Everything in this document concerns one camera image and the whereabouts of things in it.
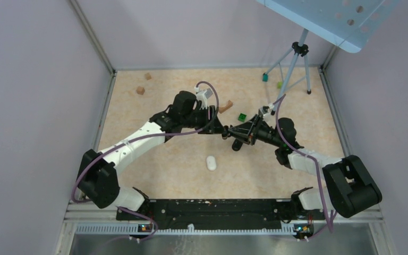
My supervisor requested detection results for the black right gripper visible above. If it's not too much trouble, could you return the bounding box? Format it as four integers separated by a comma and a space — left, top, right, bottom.
228, 114, 283, 148

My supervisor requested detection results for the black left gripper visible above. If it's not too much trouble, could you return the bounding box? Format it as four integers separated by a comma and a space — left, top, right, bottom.
181, 105, 226, 134

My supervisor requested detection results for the black earbud charging case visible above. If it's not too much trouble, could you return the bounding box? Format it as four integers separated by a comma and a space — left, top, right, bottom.
232, 140, 243, 151

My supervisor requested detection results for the white earbud charging case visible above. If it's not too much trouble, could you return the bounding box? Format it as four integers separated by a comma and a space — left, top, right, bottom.
206, 156, 217, 171

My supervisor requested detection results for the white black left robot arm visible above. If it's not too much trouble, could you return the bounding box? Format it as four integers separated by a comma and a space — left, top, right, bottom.
75, 89, 224, 220

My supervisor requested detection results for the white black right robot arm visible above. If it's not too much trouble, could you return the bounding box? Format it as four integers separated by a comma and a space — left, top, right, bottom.
227, 115, 383, 219

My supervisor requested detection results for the green block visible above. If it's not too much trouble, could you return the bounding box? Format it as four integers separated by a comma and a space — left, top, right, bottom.
237, 113, 247, 122

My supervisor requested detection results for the brown wooden arch block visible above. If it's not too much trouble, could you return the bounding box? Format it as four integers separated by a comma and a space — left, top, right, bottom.
218, 100, 233, 114

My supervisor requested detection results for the grey tripod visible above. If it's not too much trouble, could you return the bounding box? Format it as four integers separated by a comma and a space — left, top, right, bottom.
265, 29, 312, 114

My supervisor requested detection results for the light blue perforated panel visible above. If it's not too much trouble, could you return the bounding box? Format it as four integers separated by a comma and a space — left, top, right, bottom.
258, 0, 400, 53

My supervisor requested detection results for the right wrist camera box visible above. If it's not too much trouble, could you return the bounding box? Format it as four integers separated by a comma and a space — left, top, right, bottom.
258, 104, 274, 117

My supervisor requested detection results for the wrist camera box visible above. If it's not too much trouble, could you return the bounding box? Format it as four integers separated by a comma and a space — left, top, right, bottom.
195, 87, 214, 109
258, 104, 274, 117

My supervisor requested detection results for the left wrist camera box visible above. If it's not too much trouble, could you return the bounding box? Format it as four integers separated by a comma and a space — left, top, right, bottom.
195, 87, 214, 109

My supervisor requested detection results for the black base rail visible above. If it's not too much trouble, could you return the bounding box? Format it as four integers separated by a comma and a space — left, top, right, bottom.
116, 198, 326, 231

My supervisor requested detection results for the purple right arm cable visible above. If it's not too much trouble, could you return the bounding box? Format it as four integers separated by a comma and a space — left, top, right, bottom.
273, 94, 338, 242

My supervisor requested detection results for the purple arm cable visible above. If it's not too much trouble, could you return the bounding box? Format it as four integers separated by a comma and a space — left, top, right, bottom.
71, 81, 220, 243
273, 94, 338, 242

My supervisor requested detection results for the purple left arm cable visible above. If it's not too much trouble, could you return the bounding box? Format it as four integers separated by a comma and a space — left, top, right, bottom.
71, 81, 220, 243

